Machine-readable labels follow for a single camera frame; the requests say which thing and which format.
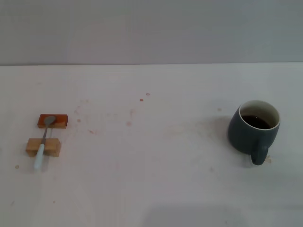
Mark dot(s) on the dark orange wooden block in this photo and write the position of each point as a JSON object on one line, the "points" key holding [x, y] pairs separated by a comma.
{"points": [[62, 120]]}

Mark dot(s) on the grey ceramic cup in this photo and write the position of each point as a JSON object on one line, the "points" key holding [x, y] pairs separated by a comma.
{"points": [[243, 139]]}

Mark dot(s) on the light wooden notched block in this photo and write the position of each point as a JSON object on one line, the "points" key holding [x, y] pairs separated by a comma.
{"points": [[53, 146]]}

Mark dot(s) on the dark coffee liquid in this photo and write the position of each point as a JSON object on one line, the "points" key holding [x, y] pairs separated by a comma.
{"points": [[256, 122]]}

